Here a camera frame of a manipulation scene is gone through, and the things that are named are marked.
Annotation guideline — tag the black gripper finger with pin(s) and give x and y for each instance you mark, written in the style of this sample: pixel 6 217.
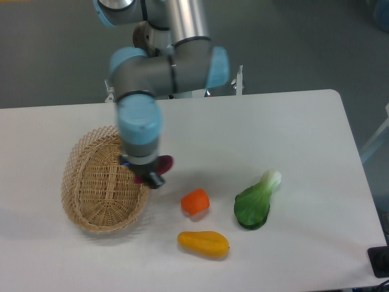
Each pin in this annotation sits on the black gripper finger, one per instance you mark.
pixel 153 180

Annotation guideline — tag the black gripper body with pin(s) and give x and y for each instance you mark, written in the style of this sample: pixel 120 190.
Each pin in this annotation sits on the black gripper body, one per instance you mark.
pixel 145 167

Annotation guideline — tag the purple sweet potato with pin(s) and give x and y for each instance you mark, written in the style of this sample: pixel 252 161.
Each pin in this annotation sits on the purple sweet potato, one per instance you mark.
pixel 165 162

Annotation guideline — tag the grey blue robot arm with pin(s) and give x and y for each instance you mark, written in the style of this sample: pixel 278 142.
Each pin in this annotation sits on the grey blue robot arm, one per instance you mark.
pixel 173 55

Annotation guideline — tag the woven wicker basket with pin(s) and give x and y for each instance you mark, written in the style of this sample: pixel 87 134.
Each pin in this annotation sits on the woven wicker basket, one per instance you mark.
pixel 97 193

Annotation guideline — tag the orange carrot piece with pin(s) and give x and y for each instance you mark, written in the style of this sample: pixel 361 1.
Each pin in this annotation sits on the orange carrot piece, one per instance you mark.
pixel 195 202

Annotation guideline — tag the yellow papaya fruit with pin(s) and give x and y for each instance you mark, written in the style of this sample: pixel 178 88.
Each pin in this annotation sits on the yellow papaya fruit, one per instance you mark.
pixel 205 243

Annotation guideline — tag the green bok choy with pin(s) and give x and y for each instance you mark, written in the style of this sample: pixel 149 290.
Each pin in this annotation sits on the green bok choy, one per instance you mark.
pixel 252 205

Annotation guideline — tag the black device at edge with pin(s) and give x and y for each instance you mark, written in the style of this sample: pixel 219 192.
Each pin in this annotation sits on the black device at edge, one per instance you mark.
pixel 378 257

